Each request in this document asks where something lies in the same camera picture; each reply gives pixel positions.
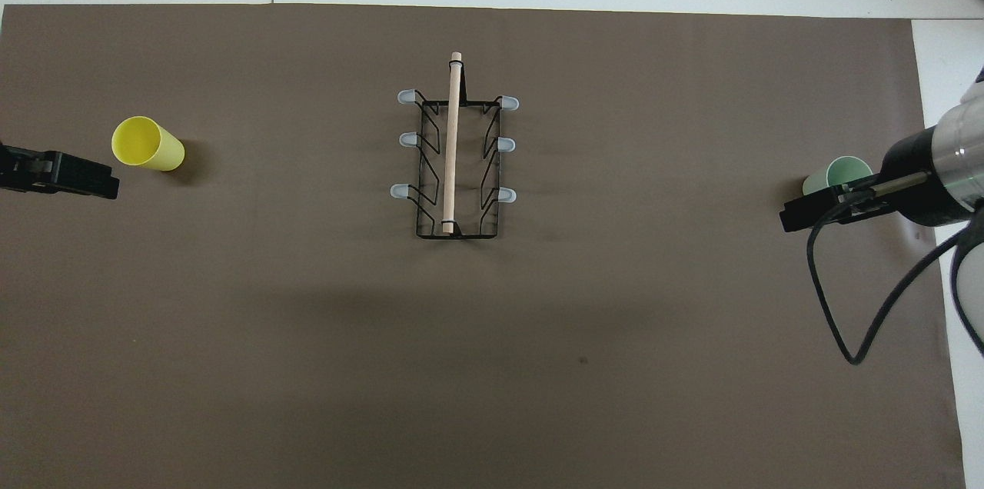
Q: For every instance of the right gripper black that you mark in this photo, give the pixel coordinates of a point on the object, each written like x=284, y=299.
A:
x=911, y=158

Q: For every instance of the pale green plastic cup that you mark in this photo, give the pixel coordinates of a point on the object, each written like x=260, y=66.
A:
x=842, y=168

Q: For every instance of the yellow plastic cup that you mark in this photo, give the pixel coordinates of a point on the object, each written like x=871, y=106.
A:
x=146, y=143

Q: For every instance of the brown table mat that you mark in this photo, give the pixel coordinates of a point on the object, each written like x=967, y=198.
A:
x=538, y=358

